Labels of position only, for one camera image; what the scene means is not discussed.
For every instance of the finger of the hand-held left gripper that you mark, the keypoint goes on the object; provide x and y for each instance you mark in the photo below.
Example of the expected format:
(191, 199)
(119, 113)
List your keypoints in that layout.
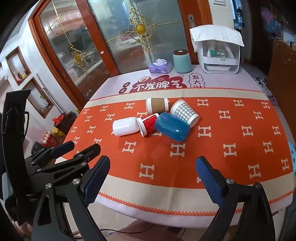
(63, 147)
(84, 154)

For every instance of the red patterned paper cup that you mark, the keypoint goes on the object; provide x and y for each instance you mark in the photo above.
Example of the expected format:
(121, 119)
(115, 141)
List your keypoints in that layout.
(149, 124)

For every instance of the wooden framed glass door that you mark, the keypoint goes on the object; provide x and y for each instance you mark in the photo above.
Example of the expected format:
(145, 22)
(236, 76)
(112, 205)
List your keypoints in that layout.
(161, 34)
(64, 46)

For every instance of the red gift box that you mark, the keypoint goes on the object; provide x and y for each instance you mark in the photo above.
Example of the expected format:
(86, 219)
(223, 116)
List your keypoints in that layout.
(49, 139)

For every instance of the blue plastic cup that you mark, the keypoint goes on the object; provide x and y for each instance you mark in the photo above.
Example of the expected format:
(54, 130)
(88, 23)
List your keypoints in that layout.
(172, 126)

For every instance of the dark stool with red knot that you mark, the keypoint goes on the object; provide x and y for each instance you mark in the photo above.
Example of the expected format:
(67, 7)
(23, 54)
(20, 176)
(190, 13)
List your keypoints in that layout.
(66, 121)

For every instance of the grey checked paper cup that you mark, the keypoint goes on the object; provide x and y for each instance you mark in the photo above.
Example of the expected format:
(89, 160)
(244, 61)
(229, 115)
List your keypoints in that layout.
(185, 112)

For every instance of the brown sleeved paper cup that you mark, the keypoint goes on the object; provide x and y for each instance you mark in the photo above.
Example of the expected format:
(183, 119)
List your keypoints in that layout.
(157, 104)

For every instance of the white storage box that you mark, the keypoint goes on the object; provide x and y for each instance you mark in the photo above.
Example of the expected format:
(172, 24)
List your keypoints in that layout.
(219, 62)

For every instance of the white folded towel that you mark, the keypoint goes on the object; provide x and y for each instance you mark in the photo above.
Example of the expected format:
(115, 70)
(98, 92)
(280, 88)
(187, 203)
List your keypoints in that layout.
(215, 33)

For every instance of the white cup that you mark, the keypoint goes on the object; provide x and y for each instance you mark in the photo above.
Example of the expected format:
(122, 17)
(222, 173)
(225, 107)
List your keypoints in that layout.
(124, 126)

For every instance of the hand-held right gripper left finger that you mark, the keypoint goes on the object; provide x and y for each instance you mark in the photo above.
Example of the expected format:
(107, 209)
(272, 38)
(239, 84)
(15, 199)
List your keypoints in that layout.
(97, 180)

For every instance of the purple tissue pack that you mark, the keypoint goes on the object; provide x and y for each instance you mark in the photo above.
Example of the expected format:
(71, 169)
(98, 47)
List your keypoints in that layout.
(160, 67)

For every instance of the teal canister with brown lid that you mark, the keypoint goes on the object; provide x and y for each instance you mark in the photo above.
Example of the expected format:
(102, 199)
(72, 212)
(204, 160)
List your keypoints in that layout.
(182, 61)

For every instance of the wooden wall niche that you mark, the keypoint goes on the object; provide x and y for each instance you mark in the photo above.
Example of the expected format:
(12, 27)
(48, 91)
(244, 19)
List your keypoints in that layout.
(18, 66)
(38, 97)

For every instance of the orange printed tablecloth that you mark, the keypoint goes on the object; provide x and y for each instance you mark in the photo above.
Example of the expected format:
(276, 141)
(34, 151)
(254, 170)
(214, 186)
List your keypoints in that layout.
(161, 162)

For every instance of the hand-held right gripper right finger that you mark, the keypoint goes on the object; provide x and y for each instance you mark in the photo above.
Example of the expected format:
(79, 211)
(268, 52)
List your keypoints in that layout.
(209, 183)

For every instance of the wooden cabinet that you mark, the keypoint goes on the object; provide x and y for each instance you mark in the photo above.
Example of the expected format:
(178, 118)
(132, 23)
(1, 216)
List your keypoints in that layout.
(283, 76)

